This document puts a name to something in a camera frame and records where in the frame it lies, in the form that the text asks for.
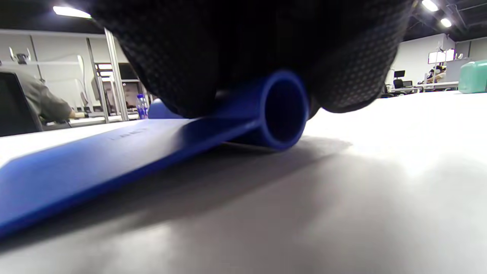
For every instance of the person's right hand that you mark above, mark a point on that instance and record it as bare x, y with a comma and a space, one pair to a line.
247, 38

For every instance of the blue plastic scraper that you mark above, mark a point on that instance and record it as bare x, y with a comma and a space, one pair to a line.
95, 163

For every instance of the black mesh office chair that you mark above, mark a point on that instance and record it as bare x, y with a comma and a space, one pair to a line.
15, 106

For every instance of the blue water bottle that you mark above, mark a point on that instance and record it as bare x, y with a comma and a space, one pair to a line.
142, 108

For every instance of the metal pillar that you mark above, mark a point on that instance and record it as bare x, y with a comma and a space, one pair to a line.
116, 76

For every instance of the teal plastic container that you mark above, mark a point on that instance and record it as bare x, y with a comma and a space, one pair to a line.
473, 78

